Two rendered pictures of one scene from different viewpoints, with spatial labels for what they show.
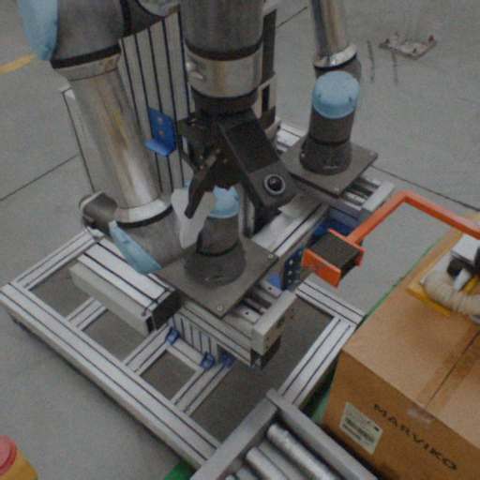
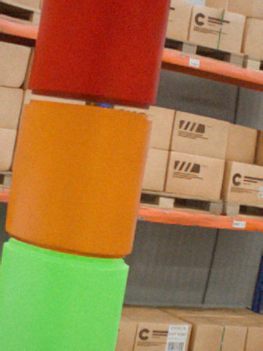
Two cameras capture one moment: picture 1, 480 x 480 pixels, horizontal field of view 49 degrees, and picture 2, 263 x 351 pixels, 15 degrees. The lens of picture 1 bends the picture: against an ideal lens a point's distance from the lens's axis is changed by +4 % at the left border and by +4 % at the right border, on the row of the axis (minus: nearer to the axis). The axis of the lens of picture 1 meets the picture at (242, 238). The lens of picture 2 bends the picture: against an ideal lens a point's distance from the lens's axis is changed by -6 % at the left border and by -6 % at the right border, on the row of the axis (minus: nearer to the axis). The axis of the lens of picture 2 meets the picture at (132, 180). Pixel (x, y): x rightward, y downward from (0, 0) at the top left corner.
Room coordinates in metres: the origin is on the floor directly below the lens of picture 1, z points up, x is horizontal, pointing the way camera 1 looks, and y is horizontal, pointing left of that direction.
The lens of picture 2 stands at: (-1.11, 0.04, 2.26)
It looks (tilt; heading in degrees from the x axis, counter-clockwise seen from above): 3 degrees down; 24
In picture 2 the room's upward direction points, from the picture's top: 9 degrees clockwise
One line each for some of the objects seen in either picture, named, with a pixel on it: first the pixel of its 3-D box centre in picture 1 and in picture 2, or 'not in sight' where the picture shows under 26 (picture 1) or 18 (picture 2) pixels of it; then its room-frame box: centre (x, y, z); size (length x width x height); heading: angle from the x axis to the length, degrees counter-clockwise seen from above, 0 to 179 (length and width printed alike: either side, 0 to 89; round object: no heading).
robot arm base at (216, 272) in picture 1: (214, 247); not in sight; (0.78, 0.07, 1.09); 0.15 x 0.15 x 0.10
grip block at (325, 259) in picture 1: (333, 257); not in sight; (0.67, -0.18, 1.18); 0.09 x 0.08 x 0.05; 46
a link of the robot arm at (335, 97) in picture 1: (333, 105); not in sight; (1.18, -0.24, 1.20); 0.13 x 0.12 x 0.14; 168
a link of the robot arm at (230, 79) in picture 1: (221, 64); not in sight; (0.48, 0.02, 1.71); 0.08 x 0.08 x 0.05
